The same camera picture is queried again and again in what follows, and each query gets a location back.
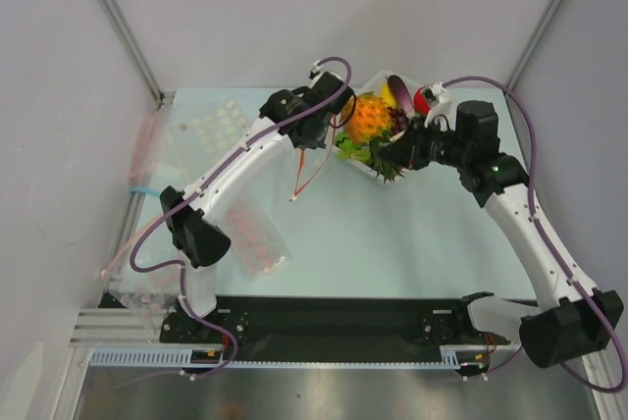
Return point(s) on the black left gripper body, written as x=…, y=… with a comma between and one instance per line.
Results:
x=320, y=138

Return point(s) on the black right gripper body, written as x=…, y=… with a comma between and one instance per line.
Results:
x=401, y=148

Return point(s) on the clear red-zipper zip bag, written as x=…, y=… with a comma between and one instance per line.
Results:
x=305, y=174

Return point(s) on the green toy melon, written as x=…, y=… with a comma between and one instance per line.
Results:
x=342, y=141

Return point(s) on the red toy apple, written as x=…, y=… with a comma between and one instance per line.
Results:
x=423, y=100

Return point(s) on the orange toy pineapple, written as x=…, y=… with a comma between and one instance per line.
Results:
x=370, y=126

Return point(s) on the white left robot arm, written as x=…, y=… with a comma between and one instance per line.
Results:
x=288, y=120

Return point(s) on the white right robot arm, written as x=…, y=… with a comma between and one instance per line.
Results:
x=572, y=317

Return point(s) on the clear cream-dotted zip bag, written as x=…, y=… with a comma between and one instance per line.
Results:
x=200, y=133

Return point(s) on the clear pink-dotted zip bag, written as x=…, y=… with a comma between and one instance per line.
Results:
x=256, y=244

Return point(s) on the clear red-patterned zip bag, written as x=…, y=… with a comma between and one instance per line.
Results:
x=148, y=296

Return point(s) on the dark toy grapes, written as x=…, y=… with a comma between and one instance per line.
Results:
x=398, y=120

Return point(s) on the green toy celery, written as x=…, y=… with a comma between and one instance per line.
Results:
x=357, y=152

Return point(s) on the purple toy eggplant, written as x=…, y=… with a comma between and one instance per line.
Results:
x=401, y=94

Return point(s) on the yellow toy pear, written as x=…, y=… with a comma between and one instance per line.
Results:
x=387, y=95

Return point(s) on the white perforated plastic basket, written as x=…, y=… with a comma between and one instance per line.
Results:
x=436, y=119

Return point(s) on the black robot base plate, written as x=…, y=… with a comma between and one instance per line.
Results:
x=347, y=325

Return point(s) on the slotted white cable duct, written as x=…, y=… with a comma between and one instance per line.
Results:
x=205, y=358

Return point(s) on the right aluminium frame post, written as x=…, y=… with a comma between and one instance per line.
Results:
x=533, y=45

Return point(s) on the aluminium frame post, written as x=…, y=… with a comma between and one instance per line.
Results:
x=121, y=27
x=533, y=45

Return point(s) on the left aluminium frame post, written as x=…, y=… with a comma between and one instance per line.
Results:
x=121, y=27

